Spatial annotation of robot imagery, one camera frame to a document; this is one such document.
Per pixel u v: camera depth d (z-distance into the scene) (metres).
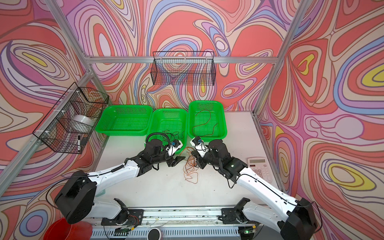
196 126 1.10
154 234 0.65
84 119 0.73
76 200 0.42
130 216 0.73
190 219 0.74
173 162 0.72
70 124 0.70
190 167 0.86
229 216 0.73
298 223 0.38
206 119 1.15
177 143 0.70
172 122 1.15
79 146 0.72
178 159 0.73
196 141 0.63
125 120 1.15
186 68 0.96
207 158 0.64
